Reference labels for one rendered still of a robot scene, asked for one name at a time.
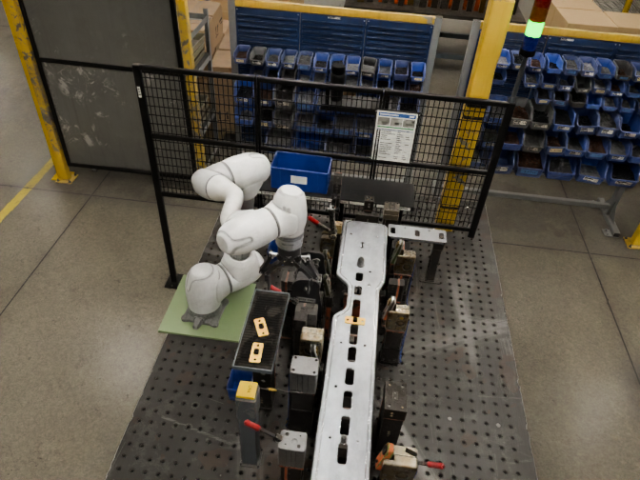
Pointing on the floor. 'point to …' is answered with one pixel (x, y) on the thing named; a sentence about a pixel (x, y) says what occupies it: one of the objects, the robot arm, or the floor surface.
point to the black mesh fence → (306, 140)
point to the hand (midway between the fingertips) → (289, 287)
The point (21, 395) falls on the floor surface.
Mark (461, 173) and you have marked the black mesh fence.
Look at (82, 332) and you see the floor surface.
